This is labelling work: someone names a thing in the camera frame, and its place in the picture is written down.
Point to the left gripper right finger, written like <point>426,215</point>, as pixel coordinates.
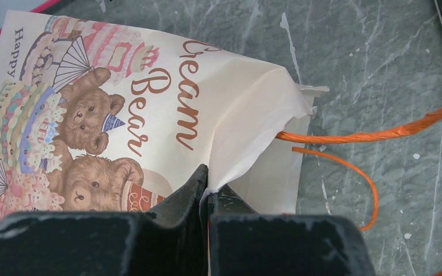
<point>244,242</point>

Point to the paper bag with orange handles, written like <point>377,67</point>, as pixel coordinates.
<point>104,117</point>

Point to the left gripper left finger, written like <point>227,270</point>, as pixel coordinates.
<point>168,239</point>

